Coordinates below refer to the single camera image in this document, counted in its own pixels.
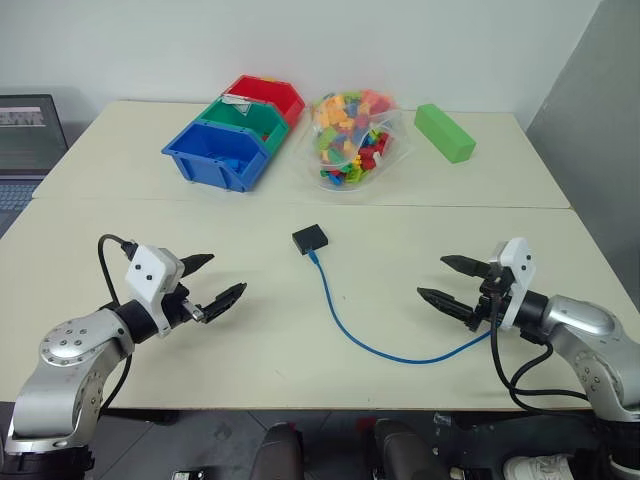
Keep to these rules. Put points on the green plastic storage bin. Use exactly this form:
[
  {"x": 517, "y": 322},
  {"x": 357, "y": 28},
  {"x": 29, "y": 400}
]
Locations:
[{"x": 260, "y": 125}]

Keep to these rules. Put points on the grey laptop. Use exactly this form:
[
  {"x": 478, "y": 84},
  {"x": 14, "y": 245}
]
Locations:
[{"x": 25, "y": 145}]

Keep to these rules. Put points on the small black box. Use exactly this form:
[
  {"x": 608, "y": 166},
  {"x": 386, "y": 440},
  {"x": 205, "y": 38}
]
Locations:
[{"x": 310, "y": 236}]

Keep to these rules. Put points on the red plastic storage bin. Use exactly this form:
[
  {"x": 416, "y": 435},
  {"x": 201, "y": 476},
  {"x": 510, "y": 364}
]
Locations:
[{"x": 260, "y": 90}]

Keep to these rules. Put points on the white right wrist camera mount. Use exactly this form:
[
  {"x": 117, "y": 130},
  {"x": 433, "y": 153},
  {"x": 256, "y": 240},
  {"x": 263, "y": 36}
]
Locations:
[{"x": 520, "y": 265}]

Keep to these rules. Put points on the clear packet in green bin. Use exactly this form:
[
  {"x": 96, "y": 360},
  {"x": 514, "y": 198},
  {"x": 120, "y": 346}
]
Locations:
[{"x": 237, "y": 106}]

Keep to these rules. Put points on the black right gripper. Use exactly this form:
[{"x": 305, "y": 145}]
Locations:
[{"x": 490, "y": 305}]

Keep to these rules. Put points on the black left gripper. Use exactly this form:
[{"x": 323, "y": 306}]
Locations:
[{"x": 176, "y": 305}]

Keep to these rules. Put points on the grey partition panel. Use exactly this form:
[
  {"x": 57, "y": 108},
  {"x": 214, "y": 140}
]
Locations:
[{"x": 595, "y": 125}]

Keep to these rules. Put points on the dark rounded shape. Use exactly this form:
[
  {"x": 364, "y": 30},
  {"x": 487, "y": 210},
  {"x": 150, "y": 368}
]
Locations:
[{"x": 280, "y": 452}]

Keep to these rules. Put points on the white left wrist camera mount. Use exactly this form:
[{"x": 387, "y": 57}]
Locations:
[{"x": 147, "y": 272}]

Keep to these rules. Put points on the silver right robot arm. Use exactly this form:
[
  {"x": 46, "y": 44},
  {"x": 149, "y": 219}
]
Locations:
[{"x": 590, "y": 350}]

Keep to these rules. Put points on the green rectangular block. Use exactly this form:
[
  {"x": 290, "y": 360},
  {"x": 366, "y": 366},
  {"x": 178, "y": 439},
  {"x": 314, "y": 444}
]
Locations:
[{"x": 445, "y": 132}]

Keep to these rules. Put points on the white shoe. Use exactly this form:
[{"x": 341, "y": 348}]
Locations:
[{"x": 537, "y": 467}]

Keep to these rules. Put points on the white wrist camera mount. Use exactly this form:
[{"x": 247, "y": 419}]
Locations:
[
  {"x": 520, "y": 265},
  {"x": 147, "y": 272}
]

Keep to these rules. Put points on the clear bag of toy bricks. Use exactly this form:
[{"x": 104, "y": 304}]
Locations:
[{"x": 350, "y": 140}]

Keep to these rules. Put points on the blue plastic storage bin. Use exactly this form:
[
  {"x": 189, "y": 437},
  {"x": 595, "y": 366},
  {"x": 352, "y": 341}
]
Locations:
[{"x": 205, "y": 165}]

